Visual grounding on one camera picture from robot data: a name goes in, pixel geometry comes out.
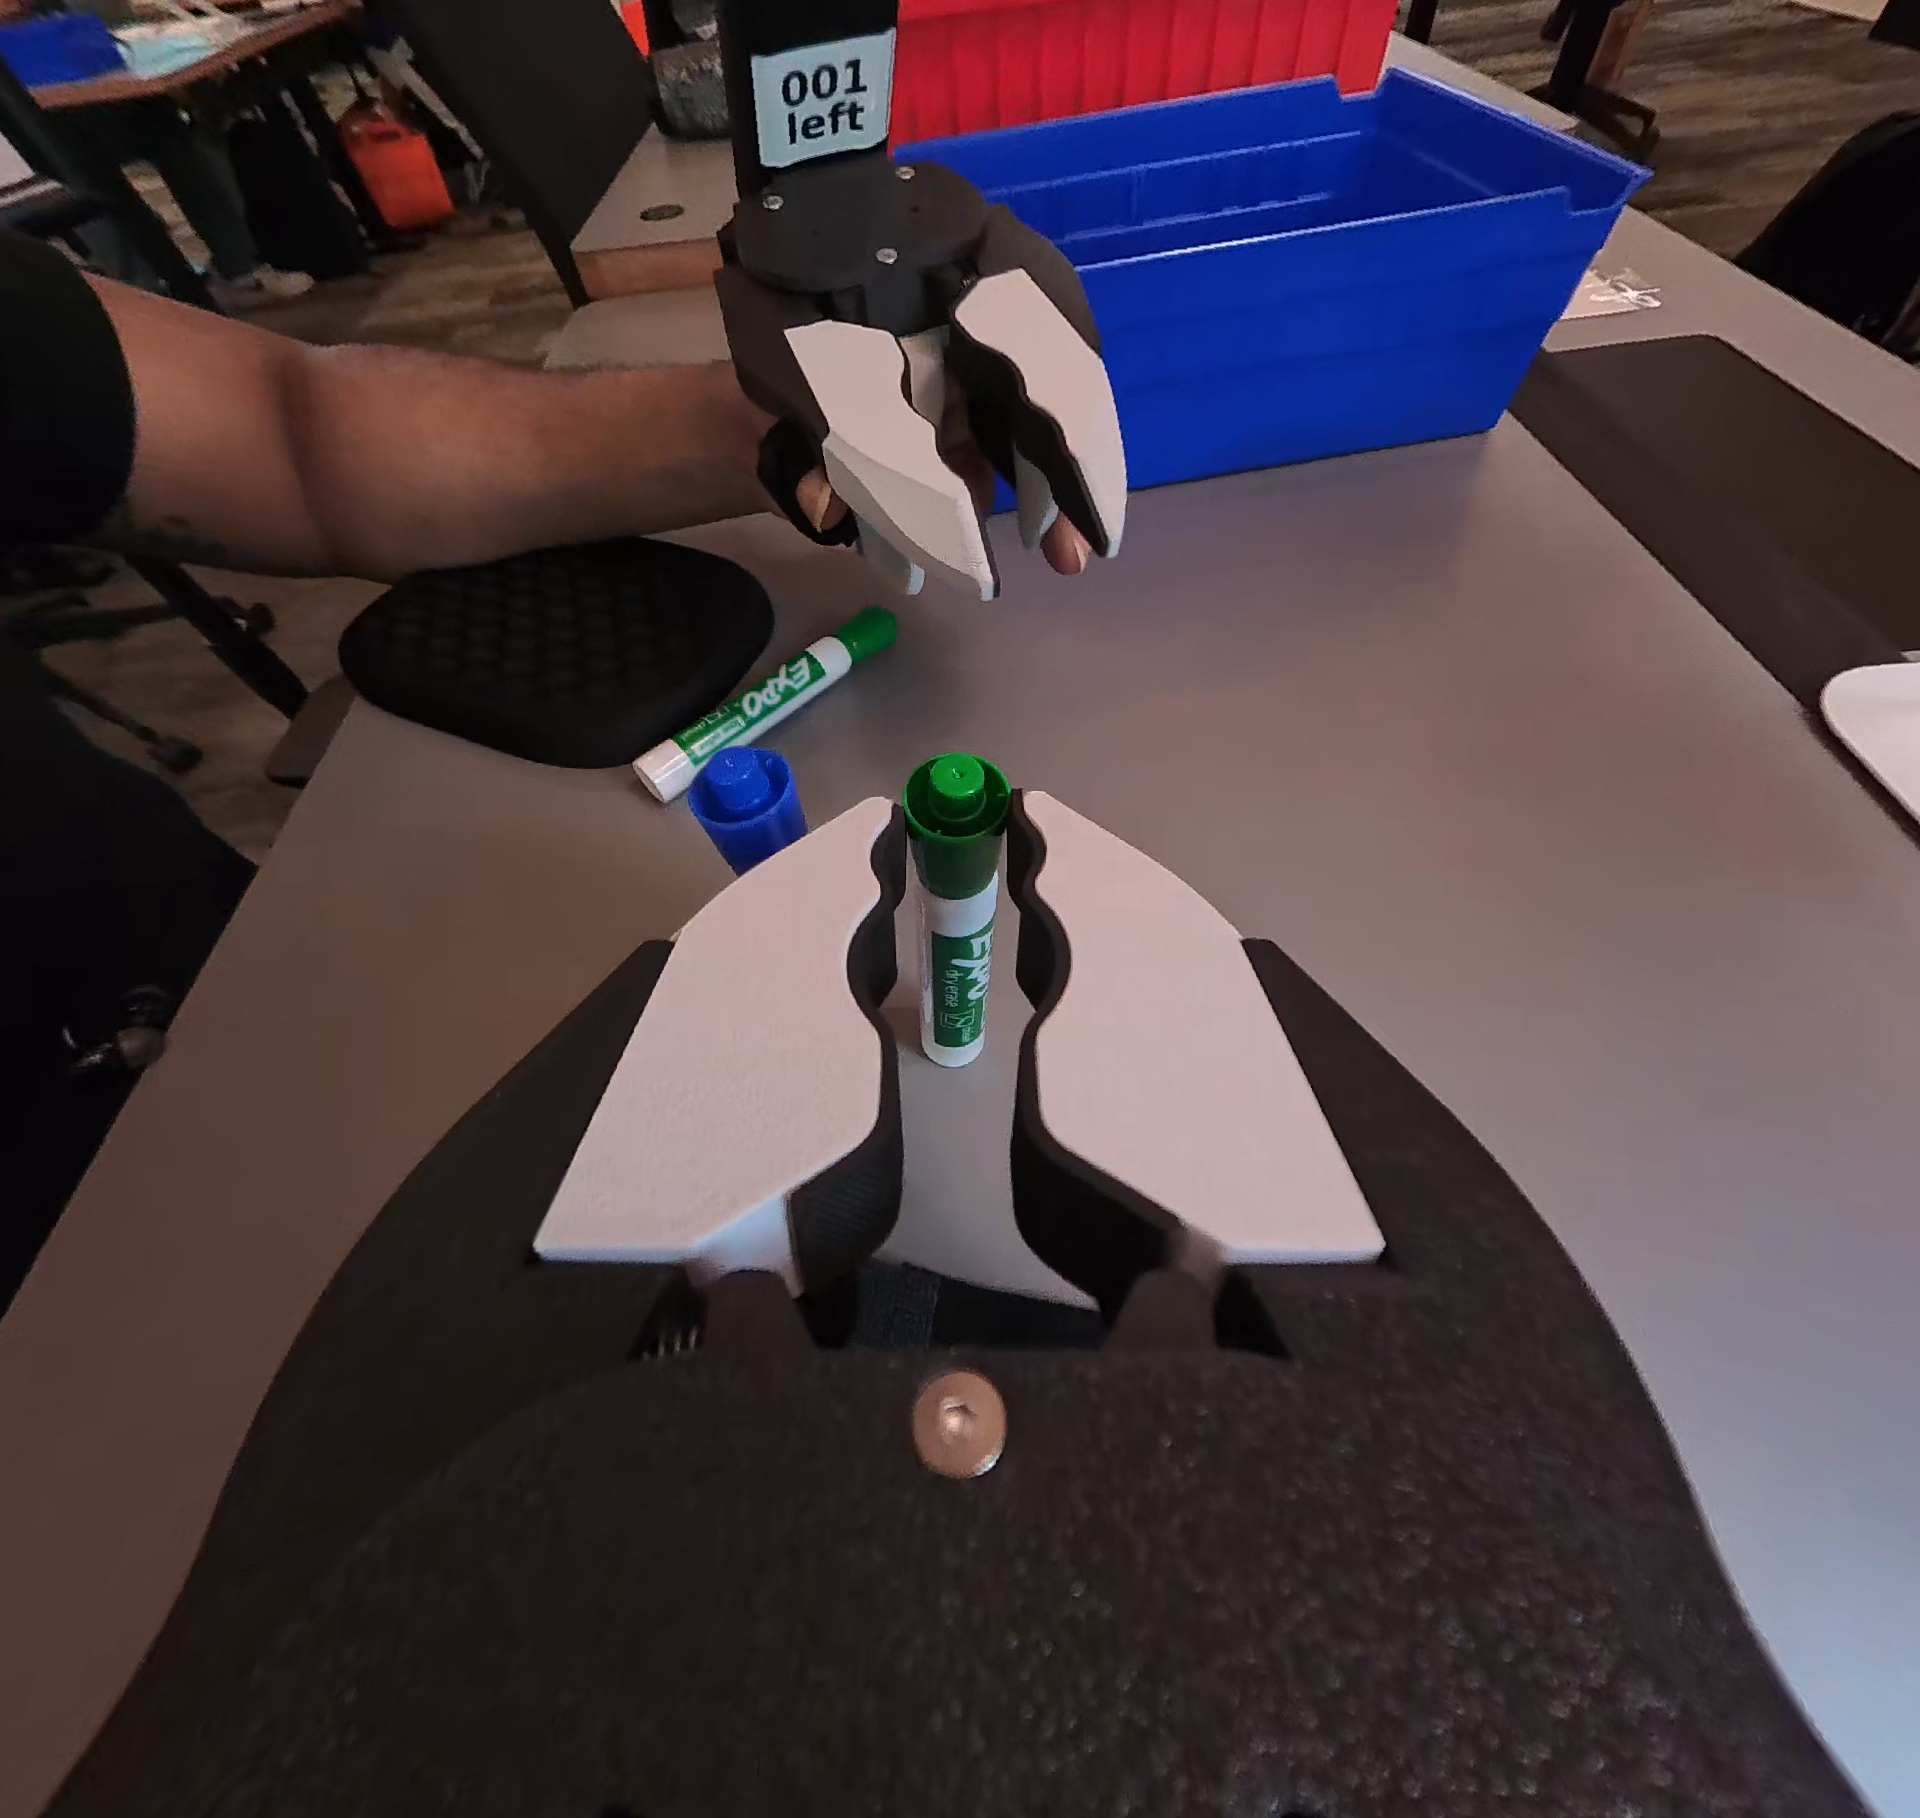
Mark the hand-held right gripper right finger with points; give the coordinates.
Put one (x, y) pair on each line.
(1185, 1069)

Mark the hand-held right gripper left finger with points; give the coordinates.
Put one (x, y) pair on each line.
(721, 1084)

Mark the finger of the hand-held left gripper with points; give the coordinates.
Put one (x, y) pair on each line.
(1058, 378)
(887, 452)

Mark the green dry-erase marker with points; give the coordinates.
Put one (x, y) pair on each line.
(750, 708)
(956, 932)

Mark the blue dry-erase marker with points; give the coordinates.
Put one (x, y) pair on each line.
(744, 804)

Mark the person's left forearm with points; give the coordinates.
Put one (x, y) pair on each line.
(419, 452)

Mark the person's left hand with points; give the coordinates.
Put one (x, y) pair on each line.
(1068, 548)

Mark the wood-edged side table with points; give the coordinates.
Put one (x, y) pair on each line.
(645, 229)

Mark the blue plastic bin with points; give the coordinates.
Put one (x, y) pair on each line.
(1320, 334)

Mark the red plastic bin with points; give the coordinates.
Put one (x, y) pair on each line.
(1172, 17)

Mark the black mesh chair pad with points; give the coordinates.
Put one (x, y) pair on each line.
(556, 662)

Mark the black panel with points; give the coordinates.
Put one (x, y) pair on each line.
(481, 77)

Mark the orange canister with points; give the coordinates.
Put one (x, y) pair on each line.
(398, 168)

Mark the white paper slip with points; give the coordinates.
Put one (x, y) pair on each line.
(1605, 291)

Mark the black table mat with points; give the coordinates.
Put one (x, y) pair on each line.
(1726, 498)

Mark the cluttered wooden desk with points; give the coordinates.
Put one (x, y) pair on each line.
(180, 72)

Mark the white metal stand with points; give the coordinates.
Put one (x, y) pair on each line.
(1884, 738)

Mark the small blue bin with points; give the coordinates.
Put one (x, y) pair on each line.
(59, 49)

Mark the black chair frame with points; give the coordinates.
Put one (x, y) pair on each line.
(225, 634)

